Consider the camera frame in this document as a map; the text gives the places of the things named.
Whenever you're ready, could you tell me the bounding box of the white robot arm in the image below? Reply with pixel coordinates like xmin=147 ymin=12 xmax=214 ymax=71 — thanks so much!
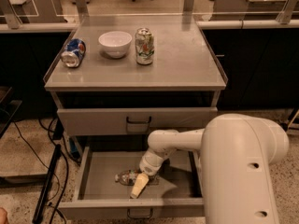
xmin=131 ymin=114 xmax=289 ymax=224

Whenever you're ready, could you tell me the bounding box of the clear plastic water bottle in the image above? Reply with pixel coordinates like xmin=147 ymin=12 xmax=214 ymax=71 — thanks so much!
xmin=115 ymin=170 xmax=159 ymax=186

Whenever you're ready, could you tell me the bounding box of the grey top drawer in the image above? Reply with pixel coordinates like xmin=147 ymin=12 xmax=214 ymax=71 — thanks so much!
xmin=58 ymin=107 xmax=217 ymax=136

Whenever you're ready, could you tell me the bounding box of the black bar on floor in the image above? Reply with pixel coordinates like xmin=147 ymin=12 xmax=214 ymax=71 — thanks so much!
xmin=32 ymin=145 xmax=61 ymax=224

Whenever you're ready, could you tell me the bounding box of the white ceramic bowl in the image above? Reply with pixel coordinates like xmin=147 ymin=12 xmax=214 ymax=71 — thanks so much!
xmin=98 ymin=31 xmax=132 ymax=59

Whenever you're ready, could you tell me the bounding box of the green white soda can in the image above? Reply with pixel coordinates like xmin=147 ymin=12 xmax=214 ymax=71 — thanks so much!
xmin=135 ymin=28 xmax=154 ymax=65

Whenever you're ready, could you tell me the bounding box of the grey drawer cabinet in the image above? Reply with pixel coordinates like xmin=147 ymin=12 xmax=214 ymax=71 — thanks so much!
xmin=43 ymin=14 xmax=228 ymax=151

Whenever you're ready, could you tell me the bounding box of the black floor cable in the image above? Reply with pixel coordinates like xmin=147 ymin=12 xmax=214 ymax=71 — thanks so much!
xmin=12 ymin=117 xmax=81 ymax=224

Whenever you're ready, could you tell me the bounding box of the wheeled cart base right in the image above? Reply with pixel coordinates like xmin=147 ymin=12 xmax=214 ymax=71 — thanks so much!
xmin=280 ymin=108 xmax=299 ymax=132

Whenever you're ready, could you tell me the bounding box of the grey background desk right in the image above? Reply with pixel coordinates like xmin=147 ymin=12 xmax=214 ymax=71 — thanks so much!
xmin=211 ymin=0 xmax=286 ymax=21

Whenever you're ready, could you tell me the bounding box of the blue pepsi can lying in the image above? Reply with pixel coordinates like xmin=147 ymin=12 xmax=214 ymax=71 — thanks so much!
xmin=61 ymin=38 xmax=86 ymax=68

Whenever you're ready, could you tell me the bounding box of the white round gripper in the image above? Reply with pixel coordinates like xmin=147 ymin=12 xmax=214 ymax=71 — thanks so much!
xmin=130 ymin=147 xmax=175 ymax=199

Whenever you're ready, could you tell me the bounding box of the dark shelf at left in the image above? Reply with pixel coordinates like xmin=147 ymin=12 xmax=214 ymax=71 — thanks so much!
xmin=0 ymin=86 xmax=22 ymax=138

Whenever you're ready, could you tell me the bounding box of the grey open middle drawer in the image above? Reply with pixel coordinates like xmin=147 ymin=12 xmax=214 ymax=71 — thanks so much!
xmin=59 ymin=147 xmax=204 ymax=220

